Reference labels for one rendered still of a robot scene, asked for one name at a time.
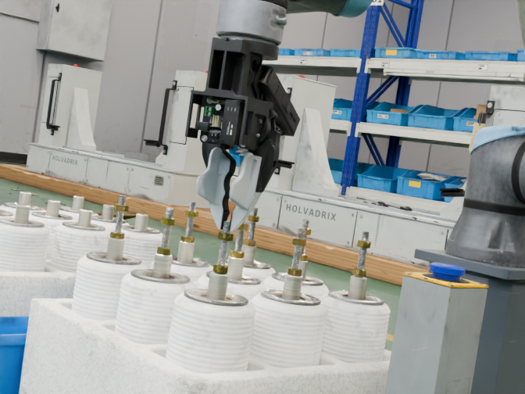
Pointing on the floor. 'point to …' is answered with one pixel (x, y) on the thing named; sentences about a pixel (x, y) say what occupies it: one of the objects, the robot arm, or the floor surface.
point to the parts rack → (335, 67)
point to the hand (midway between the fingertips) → (230, 219)
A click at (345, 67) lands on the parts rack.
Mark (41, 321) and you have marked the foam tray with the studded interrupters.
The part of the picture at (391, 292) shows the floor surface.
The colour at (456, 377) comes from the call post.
